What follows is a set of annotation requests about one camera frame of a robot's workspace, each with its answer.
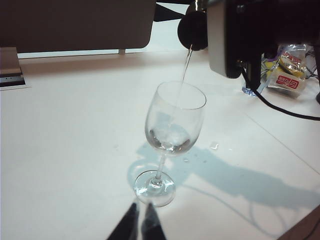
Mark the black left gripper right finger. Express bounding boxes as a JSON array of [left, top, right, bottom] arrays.
[[141, 202, 167, 240]]

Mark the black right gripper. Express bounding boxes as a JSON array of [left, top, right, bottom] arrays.
[[241, 0, 320, 61]]

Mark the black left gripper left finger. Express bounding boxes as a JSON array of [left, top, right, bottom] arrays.
[[106, 202, 138, 240]]

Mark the gold double-cone jigger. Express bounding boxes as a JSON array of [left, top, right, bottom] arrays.
[[177, 0, 209, 51]]

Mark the clear wine glass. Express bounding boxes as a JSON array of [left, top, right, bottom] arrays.
[[134, 80, 207, 208]]

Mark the white snack packet red logo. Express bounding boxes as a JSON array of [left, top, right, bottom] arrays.
[[266, 66, 308, 98]]

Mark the grey monitor left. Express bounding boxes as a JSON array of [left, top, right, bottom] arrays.
[[0, 0, 157, 55]]

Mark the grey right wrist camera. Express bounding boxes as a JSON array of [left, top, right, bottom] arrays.
[[206, 0, 243, 80]]

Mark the black camera cable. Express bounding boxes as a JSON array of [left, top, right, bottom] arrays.
[[238, 63, 320, 122]]

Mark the desk cable socket box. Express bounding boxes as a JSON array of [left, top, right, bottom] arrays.
[[0, 75, 33, 91]]

